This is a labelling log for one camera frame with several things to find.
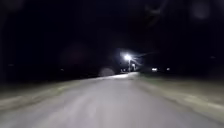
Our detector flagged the street lamp on pole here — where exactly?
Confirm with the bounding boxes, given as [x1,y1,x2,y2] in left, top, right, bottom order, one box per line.
[123,53,135,73]

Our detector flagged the grey asphalt road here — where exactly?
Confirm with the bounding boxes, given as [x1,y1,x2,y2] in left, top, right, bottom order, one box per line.
[0,72,224,128]

